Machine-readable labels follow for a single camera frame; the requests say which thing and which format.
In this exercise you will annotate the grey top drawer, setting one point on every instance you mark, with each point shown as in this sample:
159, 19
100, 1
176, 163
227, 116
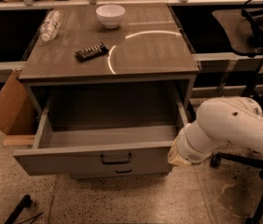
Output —
80, 124

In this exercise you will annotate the dark snack bar packet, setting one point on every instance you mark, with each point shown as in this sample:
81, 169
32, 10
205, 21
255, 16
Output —
91, 52

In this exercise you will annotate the lower drawer front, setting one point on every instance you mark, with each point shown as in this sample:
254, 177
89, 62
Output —
115, 174

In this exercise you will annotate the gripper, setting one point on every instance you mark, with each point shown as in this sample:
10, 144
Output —
189, 148

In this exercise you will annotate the black chair leg bottom left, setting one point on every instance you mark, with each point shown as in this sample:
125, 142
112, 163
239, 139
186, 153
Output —
25, 202

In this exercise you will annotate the black drawer handle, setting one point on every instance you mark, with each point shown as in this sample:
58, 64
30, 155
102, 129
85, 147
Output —
116, 160

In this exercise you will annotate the brown cardboard box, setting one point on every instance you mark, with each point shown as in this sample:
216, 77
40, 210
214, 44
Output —
17, 113

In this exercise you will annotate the white ceramic bowl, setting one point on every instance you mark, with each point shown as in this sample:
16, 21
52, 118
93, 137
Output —
110, 15

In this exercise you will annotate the clear plastic water bottle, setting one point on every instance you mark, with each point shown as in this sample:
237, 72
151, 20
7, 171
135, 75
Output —
51, 25

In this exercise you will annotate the grey drawer cabinet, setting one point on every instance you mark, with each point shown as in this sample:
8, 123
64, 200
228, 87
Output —
146, 47

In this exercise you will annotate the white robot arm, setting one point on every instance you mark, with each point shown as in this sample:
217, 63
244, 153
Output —
219, 121

